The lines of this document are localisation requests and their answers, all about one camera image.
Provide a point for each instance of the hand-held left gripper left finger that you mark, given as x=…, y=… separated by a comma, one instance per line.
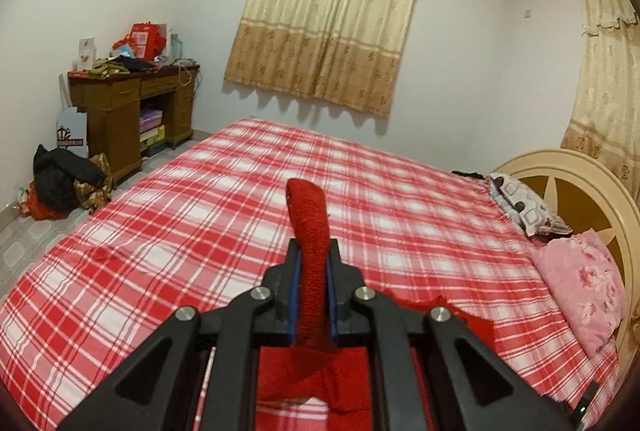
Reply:
x=295, y=293

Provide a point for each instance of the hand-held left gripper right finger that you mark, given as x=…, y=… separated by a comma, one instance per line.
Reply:
x=333, y=306

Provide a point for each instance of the red fleece pants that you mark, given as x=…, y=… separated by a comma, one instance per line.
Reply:
x=311, y=241

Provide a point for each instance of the pile of dark clothes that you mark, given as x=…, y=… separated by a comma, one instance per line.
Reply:
x=60, y=178

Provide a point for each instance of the pile of clothes on desk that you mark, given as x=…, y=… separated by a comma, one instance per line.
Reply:
x=117, y=66

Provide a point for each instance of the red plaid bed sheet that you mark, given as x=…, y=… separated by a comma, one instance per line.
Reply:
x=210, y=211

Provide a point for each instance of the pink floral pillow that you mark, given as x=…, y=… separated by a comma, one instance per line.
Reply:
x=585, y=283

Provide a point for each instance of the grey patterned pillow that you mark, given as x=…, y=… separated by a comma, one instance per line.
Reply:
x=525, y=206

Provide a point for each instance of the cream wooden headboard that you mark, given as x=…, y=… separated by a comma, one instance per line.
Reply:
x=590, y=191

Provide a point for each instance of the stacked boxes under desk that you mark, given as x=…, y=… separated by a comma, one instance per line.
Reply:
x=152, y=131

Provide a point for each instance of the brown patterned cloth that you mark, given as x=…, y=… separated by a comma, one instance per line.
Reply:
x=95, y=186

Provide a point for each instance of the brown wooden desk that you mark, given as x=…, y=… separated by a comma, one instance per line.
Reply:
x=125, y=111

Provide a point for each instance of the red cloth on floor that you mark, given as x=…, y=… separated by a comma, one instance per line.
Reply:
x=37, y=206

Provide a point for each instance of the white printed paper bag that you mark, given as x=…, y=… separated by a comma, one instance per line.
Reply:
x=72, y=133

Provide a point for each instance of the wide beige patterned curtain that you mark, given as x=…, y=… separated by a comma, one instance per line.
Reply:
x=330, y=6

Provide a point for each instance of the red gift bag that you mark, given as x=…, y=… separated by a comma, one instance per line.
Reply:
x=146, y=40

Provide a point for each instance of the white printed card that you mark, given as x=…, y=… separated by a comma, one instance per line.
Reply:
x=86, y=53

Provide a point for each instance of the narrow beige patterned curtain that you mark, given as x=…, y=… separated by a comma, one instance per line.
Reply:
x=607, y=76

